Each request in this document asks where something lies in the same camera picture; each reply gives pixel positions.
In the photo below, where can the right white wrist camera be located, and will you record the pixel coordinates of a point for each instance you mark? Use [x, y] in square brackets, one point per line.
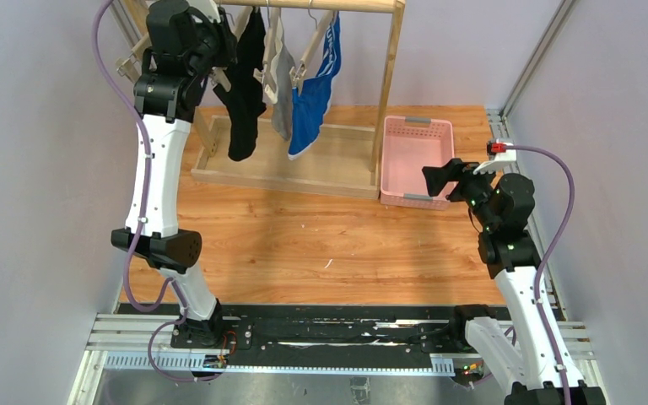
[501, 155]

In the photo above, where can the black underwear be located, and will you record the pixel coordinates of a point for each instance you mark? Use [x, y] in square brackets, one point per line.
[244, 101]

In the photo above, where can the pink plastic basket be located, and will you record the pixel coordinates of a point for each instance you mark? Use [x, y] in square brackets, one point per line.
[409, 144]

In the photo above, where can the empty beige clip hanger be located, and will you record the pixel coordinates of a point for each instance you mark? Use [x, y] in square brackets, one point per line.
[127, 67]

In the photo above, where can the beige hanger with blue underwear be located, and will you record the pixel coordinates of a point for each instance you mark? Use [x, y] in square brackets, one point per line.
[297, 73]

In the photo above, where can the wooden clothes rack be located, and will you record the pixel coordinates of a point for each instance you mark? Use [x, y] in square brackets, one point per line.
[344, 161]

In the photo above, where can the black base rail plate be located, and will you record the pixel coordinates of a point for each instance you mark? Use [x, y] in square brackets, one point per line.
[323, 339]

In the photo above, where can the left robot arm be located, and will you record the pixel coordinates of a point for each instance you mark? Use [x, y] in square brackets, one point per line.
[164, 107]

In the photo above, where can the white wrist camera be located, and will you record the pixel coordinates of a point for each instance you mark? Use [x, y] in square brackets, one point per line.
[501, 155]
[209, 8]

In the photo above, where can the blue underwear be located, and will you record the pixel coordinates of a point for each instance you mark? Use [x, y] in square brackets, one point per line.
[312, 99]

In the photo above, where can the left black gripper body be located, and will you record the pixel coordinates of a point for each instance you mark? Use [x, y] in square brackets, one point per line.
[218, 43]

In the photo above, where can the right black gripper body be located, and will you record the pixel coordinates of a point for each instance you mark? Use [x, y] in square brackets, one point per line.
[453, 178]

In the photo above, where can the grey white underwear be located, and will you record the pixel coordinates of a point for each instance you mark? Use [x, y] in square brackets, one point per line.
[281, 98]

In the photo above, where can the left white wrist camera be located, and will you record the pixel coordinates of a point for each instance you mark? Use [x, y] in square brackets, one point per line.
[209, 8]

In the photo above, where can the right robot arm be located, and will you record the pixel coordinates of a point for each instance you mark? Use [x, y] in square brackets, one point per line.
[537, 368]

